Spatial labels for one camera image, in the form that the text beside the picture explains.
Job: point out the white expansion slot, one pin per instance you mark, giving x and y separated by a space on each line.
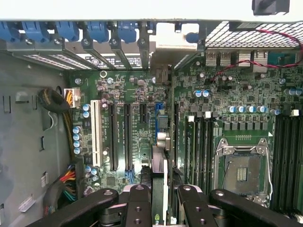
96 132

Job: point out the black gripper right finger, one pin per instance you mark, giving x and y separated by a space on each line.
196 212

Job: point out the silver rear port block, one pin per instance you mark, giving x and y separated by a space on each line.
261 60
211 58
244 58
225 58

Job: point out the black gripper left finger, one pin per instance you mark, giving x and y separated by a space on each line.
138 212

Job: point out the black RAM slot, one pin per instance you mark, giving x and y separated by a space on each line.
199 151
284 165
276 165
212 146
291 165
206 151
299 165

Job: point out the white power connector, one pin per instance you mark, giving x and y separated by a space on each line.
75 97

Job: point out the teal rear port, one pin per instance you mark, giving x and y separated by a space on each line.
281 58

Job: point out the green motherboard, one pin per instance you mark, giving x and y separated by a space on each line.
132 85

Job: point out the short black expansion slot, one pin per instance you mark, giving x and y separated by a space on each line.
143 113

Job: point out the CPU socket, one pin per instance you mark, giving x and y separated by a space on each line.
241 172

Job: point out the open black PC case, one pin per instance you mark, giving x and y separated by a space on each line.
28 132

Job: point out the long black expansion slot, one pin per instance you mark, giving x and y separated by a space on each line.
176 132
128 137
113 137

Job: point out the blue expansion slot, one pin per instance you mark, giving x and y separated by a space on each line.
159 107

